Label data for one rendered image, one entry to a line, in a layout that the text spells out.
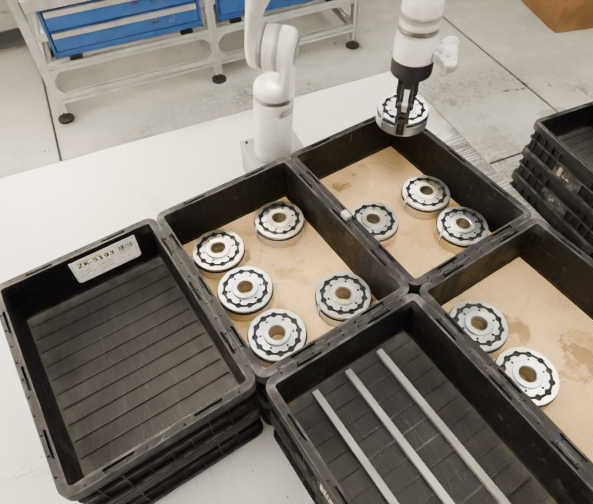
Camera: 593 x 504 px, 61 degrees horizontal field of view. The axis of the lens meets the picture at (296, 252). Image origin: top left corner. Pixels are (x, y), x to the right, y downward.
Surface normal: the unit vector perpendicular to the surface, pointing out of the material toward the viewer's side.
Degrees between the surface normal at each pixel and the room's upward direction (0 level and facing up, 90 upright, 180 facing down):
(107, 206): 0
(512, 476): 0
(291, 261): 0
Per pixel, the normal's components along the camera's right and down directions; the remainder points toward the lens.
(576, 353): -0.01, -0.61
